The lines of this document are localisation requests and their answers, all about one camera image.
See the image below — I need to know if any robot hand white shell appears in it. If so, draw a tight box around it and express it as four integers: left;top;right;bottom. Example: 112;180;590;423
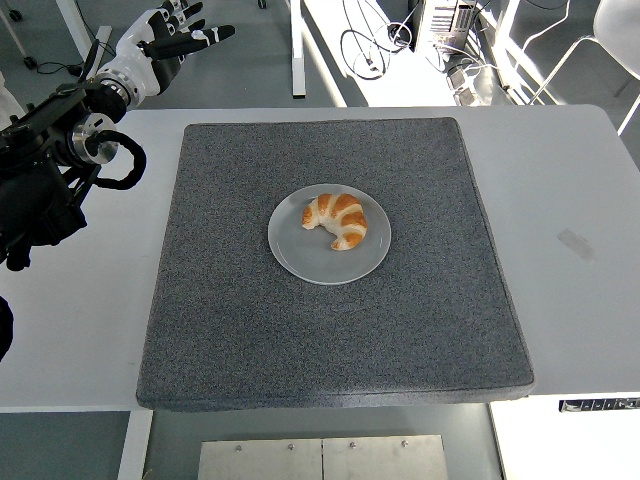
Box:
102;0;236;97

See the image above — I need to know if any golden croissant bread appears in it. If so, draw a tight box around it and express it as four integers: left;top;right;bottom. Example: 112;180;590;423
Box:
300;192;369;251

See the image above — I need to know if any pale grey round plate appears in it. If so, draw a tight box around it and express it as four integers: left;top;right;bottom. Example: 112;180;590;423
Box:
267;182;393;287

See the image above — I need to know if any grey metal plate with screws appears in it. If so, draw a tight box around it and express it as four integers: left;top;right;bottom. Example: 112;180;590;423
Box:
322;434;449;480
198;438;324;480

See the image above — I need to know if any white T-shaped desk leg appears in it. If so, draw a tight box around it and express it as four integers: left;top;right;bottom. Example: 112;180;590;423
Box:
56;0;114;109

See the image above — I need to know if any white stand leg with caster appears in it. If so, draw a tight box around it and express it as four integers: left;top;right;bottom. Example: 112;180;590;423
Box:
0;7;39;71

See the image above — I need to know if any person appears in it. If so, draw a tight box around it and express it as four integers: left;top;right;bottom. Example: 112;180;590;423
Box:
0;69;26;132

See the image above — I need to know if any white straight desk leg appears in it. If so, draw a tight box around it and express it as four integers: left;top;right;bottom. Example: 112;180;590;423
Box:
289;0;308;99

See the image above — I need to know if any computer tower case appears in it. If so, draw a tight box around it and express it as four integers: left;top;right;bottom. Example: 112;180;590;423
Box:
413;0;480;53

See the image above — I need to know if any grey speckled square mat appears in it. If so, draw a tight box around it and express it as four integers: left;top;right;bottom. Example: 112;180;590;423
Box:
135;116;536;414

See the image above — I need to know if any white table leg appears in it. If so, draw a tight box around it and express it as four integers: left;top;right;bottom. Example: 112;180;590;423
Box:
116;409;154;480

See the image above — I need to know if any clear tape patch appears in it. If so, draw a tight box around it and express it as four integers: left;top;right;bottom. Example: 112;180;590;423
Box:
557;228;599;265

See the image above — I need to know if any white chair with metal legs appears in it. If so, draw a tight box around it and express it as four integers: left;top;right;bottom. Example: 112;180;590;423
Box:
519;0;640;136

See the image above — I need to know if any black desk control panel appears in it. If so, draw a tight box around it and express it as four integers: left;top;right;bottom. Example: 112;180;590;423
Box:
558;397;640;414

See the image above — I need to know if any black floor cable with adapter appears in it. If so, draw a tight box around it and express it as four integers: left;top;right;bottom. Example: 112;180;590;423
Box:
37;60;84;77

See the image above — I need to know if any black cable coil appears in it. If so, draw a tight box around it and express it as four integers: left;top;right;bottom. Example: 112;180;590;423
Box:
341;28;392;81

